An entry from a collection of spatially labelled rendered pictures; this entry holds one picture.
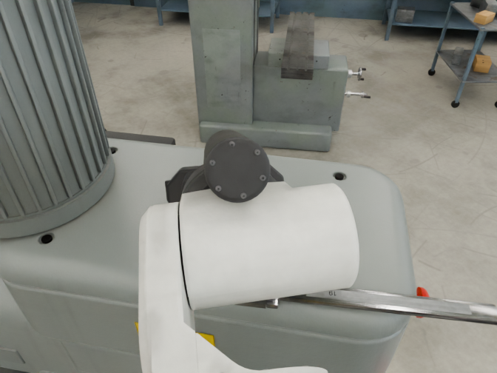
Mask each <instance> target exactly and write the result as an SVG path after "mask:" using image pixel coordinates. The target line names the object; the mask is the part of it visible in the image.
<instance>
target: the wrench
mask: <svg viewBox="0 0 497 373"><path fill-rule="evenodd" d="M279 299H280V300H282V301H289V302H296V303H308V304H315V305H322V306H334V307H341V308H348V309H360V310H367V311H374V312H386V313H393V314H399V315H412V316H419V317H431V318H438V319H444V320H457V321H464V322H470V323H483V324H490V325H496V326H497V309H496V306H495V305H494V304H490V303H477V302H470V301H463V300H450V299H443V298H430V297H423V296H416V295H403V294H396V293H389V292H376V291H369V290H362V289H349V288H345V289H335V290H330V291H324V292H315V293H310V294H304V295H295V296H289V297H284V298H275V299H269V300H259V301H254V302H248V303H239V304H235V305H238V306H250V307H257V308H264V309H265V308H266V307H267V308H271V309H278V307H279Z"/></svg>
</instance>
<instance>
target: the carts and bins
mask: <svg viewBox="0 0 497 373"><path fill-rule="evenodd" d="M453 8H455V9H456V10H457V11H458V12H459V13H461V14H462V15H463V16H464V17H465V18H466V19H467V20H468V21H469V22H470V23H471V24H473V25H474V26H475V27H476V28H477V29H478V30H479V34H478V36H477V38H476V42H475V44H474V47H473V49H472V50H464V48H463V47H456V48H455V49H454V50H441V47H442V42H443V40H444V35H445V33H446V30H447V26H448V23H449V20H450V16H451V13H452V11H453ZM487 31H494V32H497V1H496V0H471V2H454V1H452V2H451V3H450V7H449V10H448V13H447V17H446V19H445V23H444V26H443V30H442V34H441V37H440V39H439V44H438V47H437V49H436V54H435V56H434V60H433V63H432V67H431V69H430V70H428V75H434V74H435V73H436V71H435V70H434V69H435V66H436V62H437V59H438V57H439V56H440V57H441V58H442V60H443V61H444V62H445V63H446V65H447V66H448V67H449V68H450V69H451V70H452V71H453V73H454V74H455V75H456V76H457V77H458V79H459V80H460V81H461V83H460V86H459V89H458V92H457V94H456V98H455V100H454V101H452V103H451V106H452V107H453V108H457V107H458V106H459V104H460V103H459V99H460V96H461V93H462V90H463V88H464V85H465V83H497V66H496V65H494V63H493V62H492V61H491V58H490V56H486V55H485V54H483V52H481V51H480V50H481V47H482V45H483V42H484V39H485V36H486V35H487Z"/></svg>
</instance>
